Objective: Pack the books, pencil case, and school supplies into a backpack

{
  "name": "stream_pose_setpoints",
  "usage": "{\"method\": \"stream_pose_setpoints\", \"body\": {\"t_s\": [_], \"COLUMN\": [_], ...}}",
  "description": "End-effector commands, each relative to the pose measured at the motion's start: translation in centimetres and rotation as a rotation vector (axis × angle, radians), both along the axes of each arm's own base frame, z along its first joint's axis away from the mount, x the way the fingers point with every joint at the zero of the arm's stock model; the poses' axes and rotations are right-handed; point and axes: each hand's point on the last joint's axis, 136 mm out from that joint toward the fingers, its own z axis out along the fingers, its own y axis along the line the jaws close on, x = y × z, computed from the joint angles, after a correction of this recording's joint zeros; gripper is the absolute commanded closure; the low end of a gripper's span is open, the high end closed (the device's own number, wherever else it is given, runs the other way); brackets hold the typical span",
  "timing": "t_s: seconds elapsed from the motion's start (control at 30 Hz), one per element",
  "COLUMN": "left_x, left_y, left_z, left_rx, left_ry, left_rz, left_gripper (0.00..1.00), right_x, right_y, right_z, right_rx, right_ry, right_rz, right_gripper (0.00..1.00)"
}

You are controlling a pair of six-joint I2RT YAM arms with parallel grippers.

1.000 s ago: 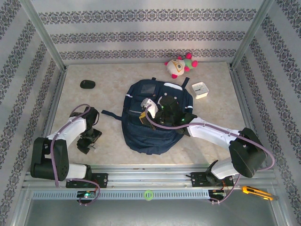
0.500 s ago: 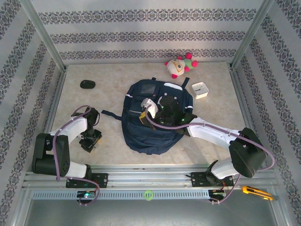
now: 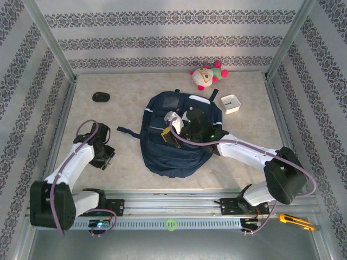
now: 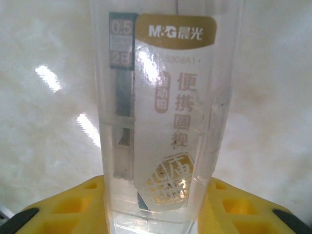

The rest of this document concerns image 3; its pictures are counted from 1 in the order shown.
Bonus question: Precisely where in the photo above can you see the white plush toy pink limbs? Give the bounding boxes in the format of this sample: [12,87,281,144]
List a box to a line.
[189,60,229,92]

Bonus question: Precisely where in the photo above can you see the green plastic ring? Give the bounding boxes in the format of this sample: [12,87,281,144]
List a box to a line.
[165,218,178,232]

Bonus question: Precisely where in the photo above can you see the black computer mouse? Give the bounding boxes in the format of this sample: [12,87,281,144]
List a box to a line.
[92,92,111,103]

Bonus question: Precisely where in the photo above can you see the small circuit board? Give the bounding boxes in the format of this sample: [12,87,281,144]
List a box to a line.
[240,218,261,228]
[88,219,111,229]

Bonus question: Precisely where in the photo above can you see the white square clock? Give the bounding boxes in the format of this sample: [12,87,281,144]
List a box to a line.
[220,93,242,115]

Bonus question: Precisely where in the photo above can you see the aluminium side rail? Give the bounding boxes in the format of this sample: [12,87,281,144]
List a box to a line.
[40,78,79,190]
[264,77,306,196]

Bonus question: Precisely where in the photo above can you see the navy blue backpack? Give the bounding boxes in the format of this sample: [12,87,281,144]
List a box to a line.
[116,88,224,179]

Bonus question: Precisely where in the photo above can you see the yellow utility knife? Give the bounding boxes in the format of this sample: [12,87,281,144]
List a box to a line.
[279,213,317,232]

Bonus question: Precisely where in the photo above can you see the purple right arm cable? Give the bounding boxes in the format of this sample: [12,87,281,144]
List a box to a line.
[169,123,317,236]

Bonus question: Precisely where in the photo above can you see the perforated metal rail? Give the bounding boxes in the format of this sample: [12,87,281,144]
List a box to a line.
[70,218,243,231]

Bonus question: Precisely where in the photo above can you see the aluminium frame post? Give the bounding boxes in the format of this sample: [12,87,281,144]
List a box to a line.
[265,0,317,81]
[21,0,78,82]

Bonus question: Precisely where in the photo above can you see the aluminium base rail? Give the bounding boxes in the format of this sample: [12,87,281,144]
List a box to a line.
[102,189,322,217]

